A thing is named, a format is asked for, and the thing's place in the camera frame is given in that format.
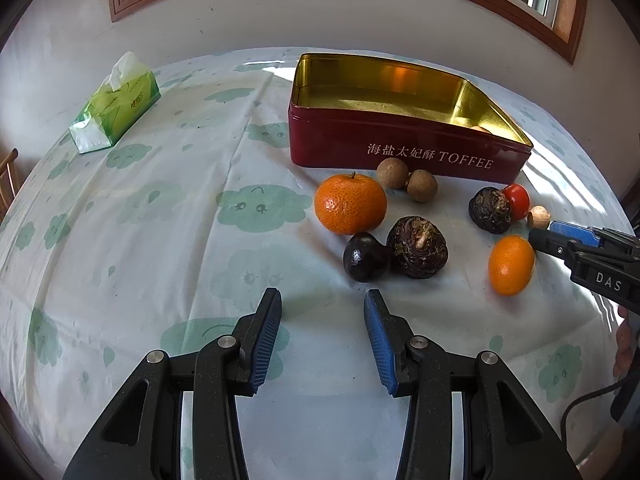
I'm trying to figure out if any green tissue pack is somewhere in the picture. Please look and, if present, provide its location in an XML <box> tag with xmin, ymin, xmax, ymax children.
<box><xmin>68</xmin><ymin>51</ymin><xmax>162</xmax><ymax>155</ymax></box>

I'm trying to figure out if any dark wooden furniture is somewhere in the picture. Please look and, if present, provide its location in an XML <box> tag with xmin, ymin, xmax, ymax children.
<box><xmin>620</xmin><ymin>160</ymin><xmax>640</xmax><ymax>233</ymax></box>

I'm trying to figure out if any large dark water chestnut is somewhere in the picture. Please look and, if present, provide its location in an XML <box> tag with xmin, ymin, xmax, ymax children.
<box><xmin>386</xmin><ymin>216</ymin><xmax>449</xmax><ymax>280</ymax></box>

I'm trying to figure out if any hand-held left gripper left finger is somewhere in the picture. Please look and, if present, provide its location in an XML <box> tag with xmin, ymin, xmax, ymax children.
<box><xmin>62</xmin><ymin>287</ymin><xmax>283</xmax><ymax>480</ymax></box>

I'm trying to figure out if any orange kumquat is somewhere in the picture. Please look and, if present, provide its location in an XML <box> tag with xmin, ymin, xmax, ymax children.
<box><xmin>488</xmin><ymin>235</ymin><xmax>536</xmax><ymax>297</ymax></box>

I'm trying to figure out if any small pale brown longan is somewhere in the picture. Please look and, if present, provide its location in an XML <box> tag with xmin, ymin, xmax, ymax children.
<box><xmin>526</xmin><ymin>205</ymin><xmax>551</xmax><ymax>232</ymax></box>

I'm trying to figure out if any red and gold tin box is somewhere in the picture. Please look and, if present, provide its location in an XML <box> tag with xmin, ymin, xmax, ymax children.
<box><xmin>287</xmin><ymin>52</ymin><xmax>534</xmax><ymax>184</ymax></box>

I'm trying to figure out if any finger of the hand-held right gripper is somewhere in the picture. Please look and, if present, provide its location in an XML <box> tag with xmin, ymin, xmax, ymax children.
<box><xmin>528</xmin><ymin>229</ymin><xmax>577</xmax><ymax>263</ymax></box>
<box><xmin>549</xmin><ymin>221</ymin><xmax>602</xmax><ymax>248</ymax></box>

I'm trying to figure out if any person's right hand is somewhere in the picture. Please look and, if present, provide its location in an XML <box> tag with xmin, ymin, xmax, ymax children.
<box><xmin>615</xmin><ymin>305</ymin><xmax>633</xmax><ymax>378</ymax></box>

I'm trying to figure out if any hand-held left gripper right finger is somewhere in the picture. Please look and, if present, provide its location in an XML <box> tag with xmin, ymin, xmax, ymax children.
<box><xmin>363</xmin><ymin>289</ymin><xmax>583</xmax><ymax>480</ymax></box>

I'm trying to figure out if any mandarin orange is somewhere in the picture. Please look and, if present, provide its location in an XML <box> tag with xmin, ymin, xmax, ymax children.
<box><xmin>314</xmin><ymin>171</ymin><xmax>388</xmax><ymax>236</ymax></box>

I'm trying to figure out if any smooth dark water chestnut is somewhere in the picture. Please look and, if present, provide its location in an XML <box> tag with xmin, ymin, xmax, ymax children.
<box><xmin>342</xmin><ymin>232</ymin><xmax>391</xmax><ymax>283</ymax></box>

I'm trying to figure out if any black cable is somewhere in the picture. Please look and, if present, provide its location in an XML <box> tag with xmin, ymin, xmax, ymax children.
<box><xmin>560</xmin><ymin>386</ymin><xmax>621</xmax><ymax>456</ymax></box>

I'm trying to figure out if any red cherry tomato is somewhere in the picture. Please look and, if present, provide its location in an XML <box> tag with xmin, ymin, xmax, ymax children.
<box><xmin>501</xmin><ymin>183</ymin><xmax>531</xmax><ymax>221</ymax></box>

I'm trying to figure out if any rough dark water chestnut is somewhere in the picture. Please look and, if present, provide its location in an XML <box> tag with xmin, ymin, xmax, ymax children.
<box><xmin>468</xmin><ymin>186</ymin><xmax>513</xmax><ymax>235</ymax></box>

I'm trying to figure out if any wooden chair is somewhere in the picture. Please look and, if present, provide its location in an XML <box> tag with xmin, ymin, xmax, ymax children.
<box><xmin>0</xmin><ymin>147</ymin><xmax>21</xmax><ymax>221</ymax></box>

